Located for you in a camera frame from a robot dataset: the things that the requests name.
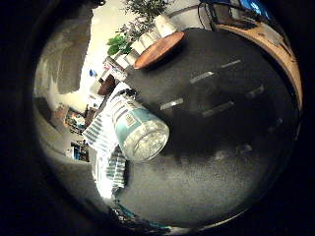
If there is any colourful printed box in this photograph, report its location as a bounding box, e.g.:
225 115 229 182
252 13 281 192
103 56 129 82

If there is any teal white spray bottle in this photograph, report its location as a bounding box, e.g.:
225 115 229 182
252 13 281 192
109 88 171 163

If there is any cluttered shelf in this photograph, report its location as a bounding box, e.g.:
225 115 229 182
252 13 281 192
63 105 96 133

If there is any cluttered desk with blue screen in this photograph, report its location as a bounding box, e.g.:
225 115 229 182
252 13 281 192
70 140 91 163

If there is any computer monitor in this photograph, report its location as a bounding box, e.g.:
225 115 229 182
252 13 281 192
199 0 274 31

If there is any blue white striped cloth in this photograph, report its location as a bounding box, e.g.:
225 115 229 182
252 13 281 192
81 82 139 200

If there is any broad leaf green plant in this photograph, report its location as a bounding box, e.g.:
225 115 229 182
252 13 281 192
105 33 133 57

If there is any round wooden tray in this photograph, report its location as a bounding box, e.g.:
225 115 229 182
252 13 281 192
132 30 187 71

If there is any large white plant pot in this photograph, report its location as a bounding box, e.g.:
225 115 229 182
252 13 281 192
153 13 178 38

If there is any tall small leaf plant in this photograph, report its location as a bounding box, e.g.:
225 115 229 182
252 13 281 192
118 0 175 42

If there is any small white plant pot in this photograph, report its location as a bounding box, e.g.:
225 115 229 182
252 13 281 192
138 30 156 50

